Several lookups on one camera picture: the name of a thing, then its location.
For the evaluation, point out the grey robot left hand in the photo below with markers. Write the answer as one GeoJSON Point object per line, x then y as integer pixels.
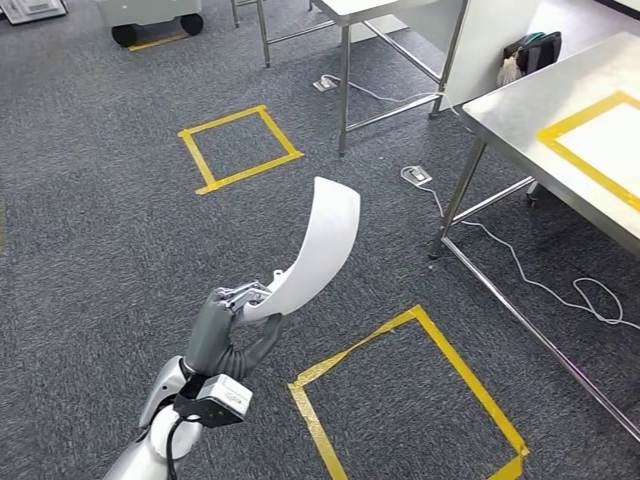
{"type": "Point", "coordinates": [215, 338]}

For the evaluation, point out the white curved plastic part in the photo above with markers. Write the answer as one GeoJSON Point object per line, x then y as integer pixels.
{"type": "Point", "coordinates": [320, 245]}

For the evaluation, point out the stainless steel workbench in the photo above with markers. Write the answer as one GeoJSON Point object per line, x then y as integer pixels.
{"type": "Point", "coordinates": [520, 112]}

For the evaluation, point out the floor power outlet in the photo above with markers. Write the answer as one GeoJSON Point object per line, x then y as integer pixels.
{"type": "Point", "coordinates": [324, 84]}
{"type": "Point", "coordinates": [417, 175]}

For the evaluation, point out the yellow floor tape strip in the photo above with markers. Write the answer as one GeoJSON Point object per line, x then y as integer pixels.
{"type": "Point", "coordinates": [160, 42]}

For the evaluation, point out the white cart black wheels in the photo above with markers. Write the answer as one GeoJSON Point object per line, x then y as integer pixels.
{"type": "Point", "coordinates": [150, 10]}

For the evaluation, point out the grey flat panel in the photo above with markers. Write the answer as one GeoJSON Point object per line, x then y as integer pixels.
{"type": "Point", "coordinates": [30, 8]}

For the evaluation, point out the black bag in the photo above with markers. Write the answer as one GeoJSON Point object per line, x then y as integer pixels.
{"type": "Point", "coordinates": [543, 53]}

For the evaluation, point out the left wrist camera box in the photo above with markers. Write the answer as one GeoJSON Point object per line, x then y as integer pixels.
{"type": "Point", "coordinates": [225, 394]}

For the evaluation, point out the white desk steel frame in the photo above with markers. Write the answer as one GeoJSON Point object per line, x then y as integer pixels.
{"type": "Point", "coordinates": [490, 53]}

